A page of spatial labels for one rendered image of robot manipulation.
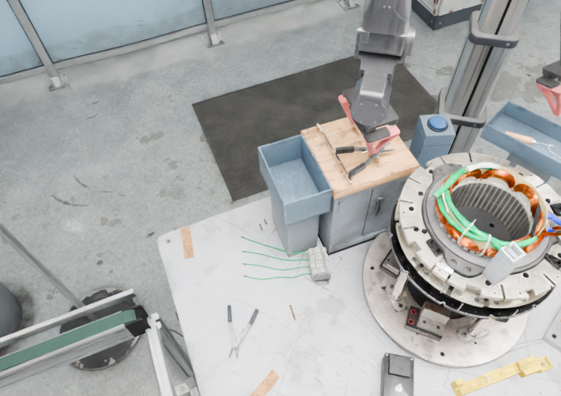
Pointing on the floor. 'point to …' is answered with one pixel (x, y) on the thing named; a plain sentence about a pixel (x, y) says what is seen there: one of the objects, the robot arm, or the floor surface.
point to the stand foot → (98, 361)
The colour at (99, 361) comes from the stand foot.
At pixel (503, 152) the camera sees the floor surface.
